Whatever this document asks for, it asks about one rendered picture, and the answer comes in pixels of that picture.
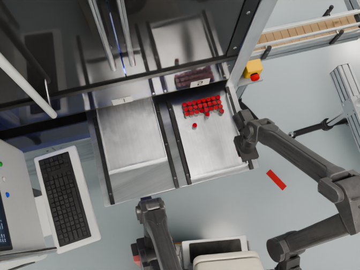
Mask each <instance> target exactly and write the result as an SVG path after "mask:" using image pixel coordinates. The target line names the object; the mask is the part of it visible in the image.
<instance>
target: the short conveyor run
mask: <svg viewBox="0 0 360 270"><path fill-rule="evenodd" d="M333 8H334V6H333V5H330V6H329V9H327V10H326V12H325V13H324V14H323V16H322V17H319V18H313V19H309V20H304V21H299V22H294V23H291V24H286V25H281V26H276V27H271V28H267V29H264V30H263V32H262V34H261V36H260V38H259V40H258V42H257V44H256V46H255V48H254V50H253V53H252V55H251V56H254V55H259V57H260V61H266V60H269V59H274V58H278V57H283V56H288V55H292V54H297V53H302V52H305V51H309V50H314V49H319V48H323V47H328V46H333V45H336V44H340V43H345V42H350V41H355V40H358V39H359V38H360V17H359V13H360V10H357V9H356V10H351V11H346V12H341V13H336V14H331V11H332V10H333Z"/></svg>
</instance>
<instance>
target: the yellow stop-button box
mask: <svg viewBox="0 0 360 270"><path fill-rule="evenodd" d="M262 70H263V66H262V64H261V61H260V57H259V55H255V56H251V57H250V59H249V61H248V63H247V65H246V67H245V69H244V71H243V75H244V78H245V79H247V78H250V77H251V76H252V75H254V74H259V75H260V74H261V72H262Z"/></svg>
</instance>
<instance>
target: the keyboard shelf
mask: <svg viewBox="0 0 360 270"><path fill-rule="evenodd" d="M64 152H69V155H70V159H71V163H72V166H73V170H74V174H75V177H76V181H77V184H78V188H79V192H80V196H81V199H82V204H83V206H84V210H85V214H86V218H87V222H88V225H89V229H90V232H91V237H89V238H85V239H82V240H80V241H77V242H74V243H71V244H68V245H65V246H62V247H59V243H58V239H57V235H56V230H55V226H54V222H53V218H52V215H51V211H50V207H49V202H48V198H47V194H46V190H45V187H44V182H43V178H42V174H41V170H40V166H39V160H42V159H46V158H49V157H51V156H54V155H58V154H61V153H64ZM34 164H35V168H36V172H37V176H38V179H39V183H40V188H41V192H42V196H39V197H36V198H34V199H35V203H36V207H37V212H38V215H39V219H40V223H41V228H42V232H43V236H44V237H47V236H49V235H52V237H53V240H54V245H55V247H57V253H58V254H60V253H63V252H66V251H69V250H72V249H75V248H78V247H81V246H83V245H86V244H89V243H93V242H95V241H98V240H100V239H101V234H100V230H99V226H98V223H97V220H96V216H95V213H94V208H93V205H92V201H91V198H90V195H89V191H88V187H87V184H86V180H85V176H84V172H83V169H82V166H81V162H80V158H79V155H78V151H77V148H76V146H70V147H67V148H64V149H60V150H57V151H54V152H51V153H48V154H45V155H41V156H38V157H35V158H34Z"/></svg>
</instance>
